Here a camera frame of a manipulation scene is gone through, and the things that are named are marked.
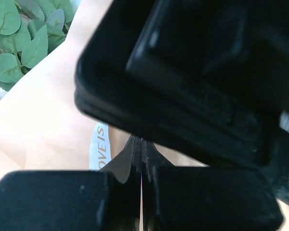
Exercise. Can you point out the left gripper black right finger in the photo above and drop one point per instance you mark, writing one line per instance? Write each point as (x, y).
(205, 198)

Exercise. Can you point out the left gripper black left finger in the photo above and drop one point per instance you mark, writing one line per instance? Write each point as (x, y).
(75, 200)

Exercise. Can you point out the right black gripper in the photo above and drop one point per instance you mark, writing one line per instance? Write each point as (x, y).
(208, 78)

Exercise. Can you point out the cream ribbon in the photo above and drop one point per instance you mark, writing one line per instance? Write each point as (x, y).
(100, 149)

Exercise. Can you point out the kraft wrapping paper sheet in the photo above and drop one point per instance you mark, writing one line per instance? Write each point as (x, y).
(41, 127)

